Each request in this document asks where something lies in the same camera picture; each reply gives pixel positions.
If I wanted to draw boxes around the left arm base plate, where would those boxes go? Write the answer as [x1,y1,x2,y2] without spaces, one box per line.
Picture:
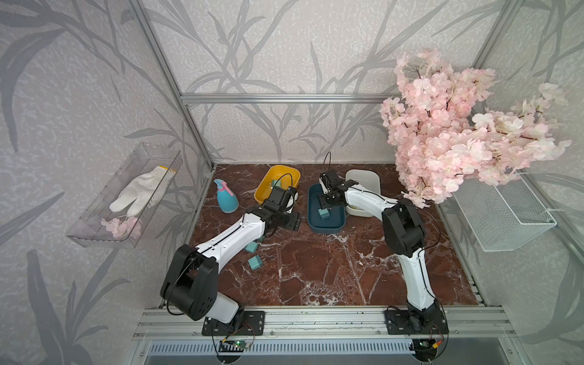
[202,310,266,337]

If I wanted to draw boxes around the right circuit board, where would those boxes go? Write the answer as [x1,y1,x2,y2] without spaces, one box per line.
[412,339,443,353]

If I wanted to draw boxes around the circuit board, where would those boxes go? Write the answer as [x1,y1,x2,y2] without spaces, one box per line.
[218,340,254,353]
[412,339,443,353]

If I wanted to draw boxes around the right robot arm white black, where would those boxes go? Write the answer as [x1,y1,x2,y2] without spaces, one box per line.
[319,170,450,335]

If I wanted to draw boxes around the yellow plastic storage box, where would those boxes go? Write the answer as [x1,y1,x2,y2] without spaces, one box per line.
[254,165,301,204]

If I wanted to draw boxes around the white work glove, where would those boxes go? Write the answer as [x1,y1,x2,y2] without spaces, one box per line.
[109,166,176,216]

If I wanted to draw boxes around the white plastic storage box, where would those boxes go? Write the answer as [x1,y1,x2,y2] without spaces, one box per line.
[345,169,381,217]

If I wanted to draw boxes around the white wire mesh basket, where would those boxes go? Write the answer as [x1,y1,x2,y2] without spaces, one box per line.
[454,178,557,252]

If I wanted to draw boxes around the pink cherry blossom tree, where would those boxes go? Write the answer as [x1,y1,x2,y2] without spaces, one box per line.
[380,50,570,208]

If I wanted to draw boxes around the teal spray bottle pink trigger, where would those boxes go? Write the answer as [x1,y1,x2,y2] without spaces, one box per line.
[214,179,239,214]

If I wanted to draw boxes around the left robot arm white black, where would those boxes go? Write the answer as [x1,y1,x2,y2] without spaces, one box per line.
[160,186,301,329]

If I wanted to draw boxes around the clear acrylic wall shelf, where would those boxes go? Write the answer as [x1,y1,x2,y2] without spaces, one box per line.
[66,143,183,249]

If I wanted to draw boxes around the small pink flower sprig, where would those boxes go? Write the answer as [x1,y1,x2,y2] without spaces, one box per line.
[100,215,142,240]

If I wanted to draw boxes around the dark teal storage box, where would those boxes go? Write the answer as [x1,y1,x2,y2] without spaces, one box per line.
[307,183,346,234]

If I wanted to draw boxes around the aluminium front rail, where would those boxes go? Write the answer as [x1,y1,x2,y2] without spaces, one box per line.
[132,306,517,341]

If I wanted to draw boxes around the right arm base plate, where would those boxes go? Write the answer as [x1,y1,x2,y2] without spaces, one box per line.
[384,308,450,337]

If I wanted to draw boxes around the left circuit board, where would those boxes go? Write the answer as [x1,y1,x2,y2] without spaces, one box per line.
[218,340,254,353]

